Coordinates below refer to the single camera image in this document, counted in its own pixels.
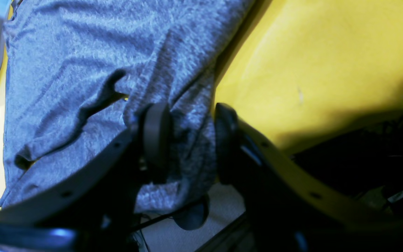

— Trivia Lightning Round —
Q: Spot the yellow table cloth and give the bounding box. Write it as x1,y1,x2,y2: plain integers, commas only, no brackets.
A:
210,0,403,154

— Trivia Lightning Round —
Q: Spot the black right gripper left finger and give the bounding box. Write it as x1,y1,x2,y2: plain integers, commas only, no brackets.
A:
0,103,171,252

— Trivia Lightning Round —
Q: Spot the grey long-sleeve T-shirt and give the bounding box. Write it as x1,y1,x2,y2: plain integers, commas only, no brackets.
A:
0,0,254,212

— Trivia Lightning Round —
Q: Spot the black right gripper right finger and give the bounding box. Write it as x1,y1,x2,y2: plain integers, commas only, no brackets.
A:
215,103,403,252

